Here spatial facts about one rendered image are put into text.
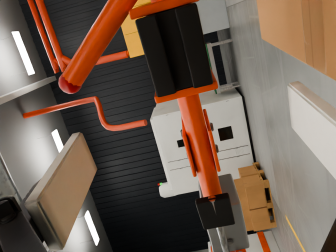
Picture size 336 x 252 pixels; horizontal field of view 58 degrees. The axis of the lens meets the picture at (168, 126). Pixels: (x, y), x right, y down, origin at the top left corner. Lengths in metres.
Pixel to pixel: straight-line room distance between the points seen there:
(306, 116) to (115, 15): 0.20
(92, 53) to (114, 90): 10.92
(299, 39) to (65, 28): 11.17
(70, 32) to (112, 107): 2.95
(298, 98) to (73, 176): 0.13
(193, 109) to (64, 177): 0.16
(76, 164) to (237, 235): 0.25
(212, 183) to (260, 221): 7.16
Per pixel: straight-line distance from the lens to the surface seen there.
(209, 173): 0.33
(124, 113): 11.33
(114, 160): 12.09
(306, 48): 0.35
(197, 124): 0.30
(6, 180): 6.31
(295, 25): 0.37
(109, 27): 0.30
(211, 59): 7.54
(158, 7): 0.26
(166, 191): 8.83
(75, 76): 0.32
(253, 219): 7.43
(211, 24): 7.55
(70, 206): 0.17
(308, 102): 0.17
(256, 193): 7.08
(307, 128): 0.18
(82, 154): 0.19
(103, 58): 8.03
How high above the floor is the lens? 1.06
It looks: 7 degrees up
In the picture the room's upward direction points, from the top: 103 degrees counter-clockwise
